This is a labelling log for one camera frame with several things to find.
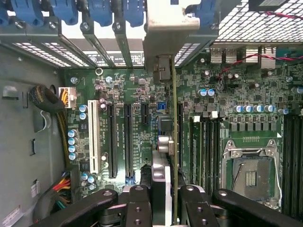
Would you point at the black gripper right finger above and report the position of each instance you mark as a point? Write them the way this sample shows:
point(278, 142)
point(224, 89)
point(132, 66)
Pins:
point(198, 210)

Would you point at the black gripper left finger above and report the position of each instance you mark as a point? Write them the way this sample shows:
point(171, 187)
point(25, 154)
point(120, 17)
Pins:
point(138, 210)

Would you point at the black-label RAM stick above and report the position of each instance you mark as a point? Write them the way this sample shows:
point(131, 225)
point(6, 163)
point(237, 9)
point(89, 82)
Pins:
point(196, 151)

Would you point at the CPU socket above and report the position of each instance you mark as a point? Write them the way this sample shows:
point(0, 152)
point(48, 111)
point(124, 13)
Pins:
point(251, 177)

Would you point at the long PCIe expansion slot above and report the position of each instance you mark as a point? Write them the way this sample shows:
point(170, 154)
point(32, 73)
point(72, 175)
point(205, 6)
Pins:
point(128, 142)
point(181, 123)
point(112, 142)

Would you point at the white PCI expansion slot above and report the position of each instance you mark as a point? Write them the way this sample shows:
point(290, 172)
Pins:
point(93, 137)

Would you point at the short PCIe expansion slot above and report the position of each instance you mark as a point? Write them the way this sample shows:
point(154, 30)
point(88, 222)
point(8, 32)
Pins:
point(145, 113)

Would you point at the green motherboard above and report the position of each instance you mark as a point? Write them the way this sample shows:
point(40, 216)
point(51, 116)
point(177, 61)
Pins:
point(236, 94)

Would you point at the white power connector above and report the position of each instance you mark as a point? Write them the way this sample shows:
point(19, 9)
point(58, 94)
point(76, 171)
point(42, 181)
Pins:
point(71, 94)

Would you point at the blue card retention clip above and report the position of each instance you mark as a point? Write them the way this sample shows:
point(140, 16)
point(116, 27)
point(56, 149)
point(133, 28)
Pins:
point(65, 11)
point(206, 11)
point(133, 13)
point(100, 11)
point(27, 11)

